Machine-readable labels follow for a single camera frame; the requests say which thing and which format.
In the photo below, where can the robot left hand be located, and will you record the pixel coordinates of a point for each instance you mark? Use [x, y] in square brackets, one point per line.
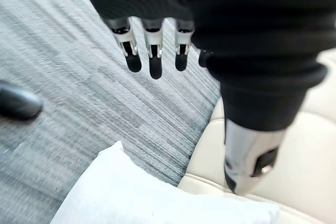
[236, 24]

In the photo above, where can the cream leather sofa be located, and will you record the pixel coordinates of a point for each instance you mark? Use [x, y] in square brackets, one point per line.
[296, 140]

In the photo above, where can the white cushion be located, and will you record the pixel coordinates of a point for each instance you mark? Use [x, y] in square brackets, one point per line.
[147, 190]

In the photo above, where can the robot dark foot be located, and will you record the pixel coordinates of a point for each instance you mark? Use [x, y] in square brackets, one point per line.
[18, 102]

